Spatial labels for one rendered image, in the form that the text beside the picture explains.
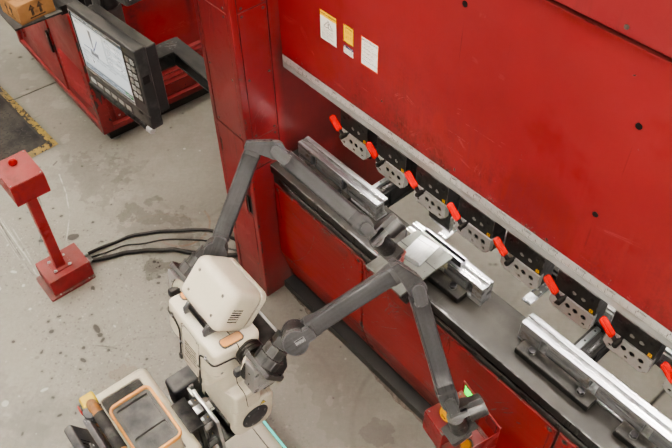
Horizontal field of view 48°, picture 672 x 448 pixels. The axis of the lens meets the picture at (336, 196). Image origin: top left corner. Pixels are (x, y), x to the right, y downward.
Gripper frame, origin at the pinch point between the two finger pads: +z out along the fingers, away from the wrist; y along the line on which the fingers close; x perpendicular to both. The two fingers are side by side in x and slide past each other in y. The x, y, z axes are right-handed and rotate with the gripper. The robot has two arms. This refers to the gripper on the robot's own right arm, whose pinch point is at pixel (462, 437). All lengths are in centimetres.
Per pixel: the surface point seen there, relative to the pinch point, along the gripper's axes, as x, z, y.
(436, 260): 53, -14, 28
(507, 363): 11.7, -0.4, 27.1
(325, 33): 115, -78, 36
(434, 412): 12.7, 1.4, -2.7
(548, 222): 17, -57, 51
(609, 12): 15, -126, 68
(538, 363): 5.3, -1.3, 35.1
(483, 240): 38, -32, 41
